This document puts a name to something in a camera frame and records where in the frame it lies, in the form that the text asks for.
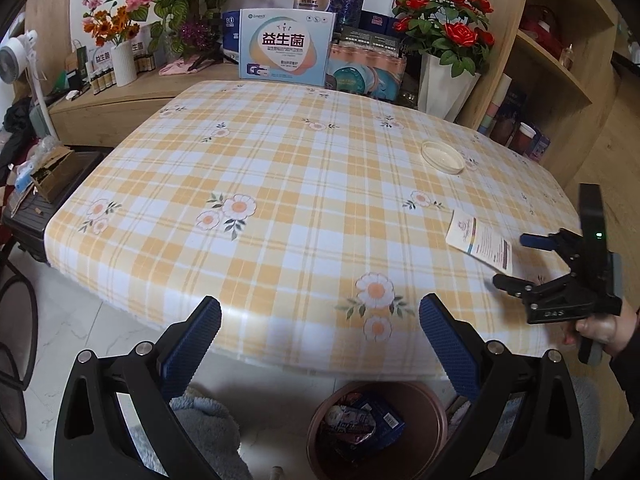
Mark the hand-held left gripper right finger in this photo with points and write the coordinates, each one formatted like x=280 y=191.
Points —
x=450 y=345

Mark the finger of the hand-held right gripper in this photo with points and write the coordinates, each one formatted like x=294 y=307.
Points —
x=520 y=285
x=540 y=241

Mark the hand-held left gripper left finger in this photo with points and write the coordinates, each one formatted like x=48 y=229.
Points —
x=192 y=345

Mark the white card packet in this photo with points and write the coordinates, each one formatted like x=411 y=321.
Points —
x=480 y=242

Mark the brown round waste bin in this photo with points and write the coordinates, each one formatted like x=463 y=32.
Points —
x=435 y=440

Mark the blue coffee bag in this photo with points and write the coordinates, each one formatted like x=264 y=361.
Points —
x=387 y=420

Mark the purple foil wrapper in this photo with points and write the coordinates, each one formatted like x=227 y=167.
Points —
x=350 y=412

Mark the clear plastic lid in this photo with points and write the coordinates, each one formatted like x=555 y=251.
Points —
x=442 y=157

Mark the person's right forearm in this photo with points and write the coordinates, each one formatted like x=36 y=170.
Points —
x=634 y=335

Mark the person's right hand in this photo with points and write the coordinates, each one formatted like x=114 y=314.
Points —
x=595 y=331

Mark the brown cup with white lid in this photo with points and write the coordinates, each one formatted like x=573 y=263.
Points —
x=525 y=140

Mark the person's right leg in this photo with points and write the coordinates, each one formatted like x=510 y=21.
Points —
x=585 y=405

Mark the stack of pastel cups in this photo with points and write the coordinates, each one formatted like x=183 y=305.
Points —
x=495 y=105

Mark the wooden shelf unit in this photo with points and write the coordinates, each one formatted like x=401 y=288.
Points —
x=560 y=85

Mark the white faceted flower pot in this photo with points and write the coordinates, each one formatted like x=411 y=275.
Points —
x=442 y=90

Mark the glass perfume bottle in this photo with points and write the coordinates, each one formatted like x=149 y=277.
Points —
x=566 y=57

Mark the black crate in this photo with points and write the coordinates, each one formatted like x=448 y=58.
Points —
x=30 y=225

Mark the red basket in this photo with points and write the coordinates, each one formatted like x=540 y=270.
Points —
x=540 y=30

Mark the cardboard box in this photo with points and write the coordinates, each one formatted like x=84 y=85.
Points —
x=57 y=175

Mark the red rose bouquet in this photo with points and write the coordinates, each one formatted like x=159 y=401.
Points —
x=450 y=25

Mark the marbled storage box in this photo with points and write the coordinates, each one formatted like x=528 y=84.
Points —
x=362 y=72

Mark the wooden sideboard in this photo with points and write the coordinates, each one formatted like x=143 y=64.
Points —
x=125 y=105

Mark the row of black packets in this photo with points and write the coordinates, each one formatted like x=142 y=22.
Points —
x=365 y=40

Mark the small dark blue box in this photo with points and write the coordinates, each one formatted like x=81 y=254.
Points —
x=377 y=22

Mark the pink cloth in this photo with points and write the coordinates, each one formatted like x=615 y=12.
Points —
x=177 y=66

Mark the row of small bottles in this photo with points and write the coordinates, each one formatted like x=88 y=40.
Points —
x=101 y=80

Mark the pile of clothes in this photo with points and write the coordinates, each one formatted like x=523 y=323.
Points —
x=12 y=130

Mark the black mini tripod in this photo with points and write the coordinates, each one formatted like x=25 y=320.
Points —
x=207 y=57

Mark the white ribbed vase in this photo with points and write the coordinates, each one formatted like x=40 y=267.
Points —
x=125 y=65

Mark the dark blue patterned box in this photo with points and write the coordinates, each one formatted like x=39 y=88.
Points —
x=349 y=7

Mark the dark paper bag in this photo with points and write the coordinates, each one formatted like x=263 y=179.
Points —
x=80 y=62

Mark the white and blue carton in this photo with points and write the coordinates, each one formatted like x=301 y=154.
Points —
x=285 y=50

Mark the purple flower bunch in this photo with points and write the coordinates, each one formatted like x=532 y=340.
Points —
x=195 y=35

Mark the orange flower bunch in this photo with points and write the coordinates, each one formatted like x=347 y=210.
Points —
x=112 y=25

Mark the white desk fan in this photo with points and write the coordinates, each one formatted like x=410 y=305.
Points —
x=15 y=52

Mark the black chair frame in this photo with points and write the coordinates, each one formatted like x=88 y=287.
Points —
x=15 y=310

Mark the wooden wall shelf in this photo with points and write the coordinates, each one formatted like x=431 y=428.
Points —
x=47 y=35

